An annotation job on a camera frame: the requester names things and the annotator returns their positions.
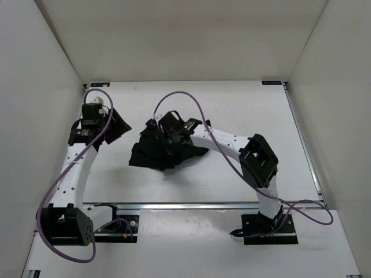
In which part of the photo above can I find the black pleated skirt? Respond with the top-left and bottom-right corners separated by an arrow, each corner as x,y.
128,119 -> 209,171

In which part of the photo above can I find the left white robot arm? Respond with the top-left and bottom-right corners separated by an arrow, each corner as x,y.
41,104 -> 131,246

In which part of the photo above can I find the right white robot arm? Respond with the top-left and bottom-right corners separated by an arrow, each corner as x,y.
158,114 -> 283,233

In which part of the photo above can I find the left blue label sticker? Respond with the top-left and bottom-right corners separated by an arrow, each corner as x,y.
90,82 -> 110,87

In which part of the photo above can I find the blue label sticker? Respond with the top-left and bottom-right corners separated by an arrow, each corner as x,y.
261,81 -> 282,86
90,82 -> 110,87

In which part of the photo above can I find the right blue label sticker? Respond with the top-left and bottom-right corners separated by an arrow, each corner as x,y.
261,81 -> 282,86

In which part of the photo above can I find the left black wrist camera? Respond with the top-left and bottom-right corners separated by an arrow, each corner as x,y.
82,97 -> 108,123

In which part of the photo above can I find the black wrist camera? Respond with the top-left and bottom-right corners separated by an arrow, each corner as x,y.
82,97 -> 108,123
158,110 -> 185,132

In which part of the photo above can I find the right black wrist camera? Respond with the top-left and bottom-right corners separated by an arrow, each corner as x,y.
158,110 -> 185,132

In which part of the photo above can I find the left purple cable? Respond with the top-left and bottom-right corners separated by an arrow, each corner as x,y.
35,88 -> 134,264

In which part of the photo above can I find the purple cable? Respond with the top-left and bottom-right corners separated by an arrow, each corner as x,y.
35,88 -> 134,264
153,91 -> 334,229

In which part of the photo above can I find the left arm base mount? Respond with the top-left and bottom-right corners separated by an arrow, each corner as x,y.
83,203 -> 140,243

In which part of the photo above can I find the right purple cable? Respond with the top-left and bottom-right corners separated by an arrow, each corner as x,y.
153,91 -> 334,229

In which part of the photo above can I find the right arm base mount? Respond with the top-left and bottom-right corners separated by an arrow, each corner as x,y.
230,214 -> 299,245

